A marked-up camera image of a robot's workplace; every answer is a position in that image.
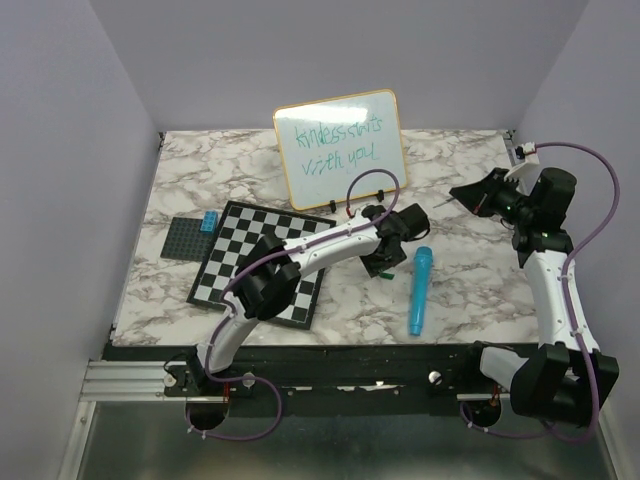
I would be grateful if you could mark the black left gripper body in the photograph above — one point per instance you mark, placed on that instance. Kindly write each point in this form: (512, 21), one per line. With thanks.
(381, 254)

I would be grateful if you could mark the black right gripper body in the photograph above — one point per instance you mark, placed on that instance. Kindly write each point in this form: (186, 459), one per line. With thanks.
(504, 201)

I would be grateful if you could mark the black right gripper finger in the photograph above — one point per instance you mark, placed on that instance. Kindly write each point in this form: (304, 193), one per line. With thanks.
(474, 204)
(475, 190)

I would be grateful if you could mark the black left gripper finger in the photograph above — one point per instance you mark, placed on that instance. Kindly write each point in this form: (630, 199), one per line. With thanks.
(394, 260)
(373, 264)

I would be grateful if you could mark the white green whiteboard marker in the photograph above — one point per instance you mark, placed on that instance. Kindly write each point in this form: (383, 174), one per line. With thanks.
(443, 203)

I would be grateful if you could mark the yellow framed whiteboard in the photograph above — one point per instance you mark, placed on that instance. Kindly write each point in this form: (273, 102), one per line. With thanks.
(338, 148)

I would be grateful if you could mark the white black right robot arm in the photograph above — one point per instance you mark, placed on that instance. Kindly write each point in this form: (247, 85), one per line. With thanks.
(567, 378)

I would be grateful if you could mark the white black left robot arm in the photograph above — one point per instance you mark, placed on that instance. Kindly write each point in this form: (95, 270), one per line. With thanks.
(263, 264)

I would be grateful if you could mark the black whiteboard stand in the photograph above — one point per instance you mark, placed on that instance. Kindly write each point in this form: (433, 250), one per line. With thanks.
(377, 196)

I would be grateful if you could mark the blue toy microphone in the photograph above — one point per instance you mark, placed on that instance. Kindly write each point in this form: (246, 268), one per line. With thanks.
(423, 263)

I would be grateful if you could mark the black white chessboard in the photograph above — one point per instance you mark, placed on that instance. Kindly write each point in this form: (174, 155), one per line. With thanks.
(239, 228)

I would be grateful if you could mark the blue lego brick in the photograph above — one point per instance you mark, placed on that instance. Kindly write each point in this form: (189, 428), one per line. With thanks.
(209, 222)

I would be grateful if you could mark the dark grey lego baseplate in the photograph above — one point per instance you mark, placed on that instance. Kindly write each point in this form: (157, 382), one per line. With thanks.
(184, 241)

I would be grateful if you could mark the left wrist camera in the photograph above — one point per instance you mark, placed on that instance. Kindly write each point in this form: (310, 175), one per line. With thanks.
(373, 211)

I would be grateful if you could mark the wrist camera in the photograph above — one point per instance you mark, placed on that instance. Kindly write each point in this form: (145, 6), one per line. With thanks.
(527, 161)
(373, 211)

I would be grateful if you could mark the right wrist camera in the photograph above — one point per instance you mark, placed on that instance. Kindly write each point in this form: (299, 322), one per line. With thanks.
(527, 161)

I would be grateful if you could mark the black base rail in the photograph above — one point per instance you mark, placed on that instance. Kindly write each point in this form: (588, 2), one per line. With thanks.
(340, 381)

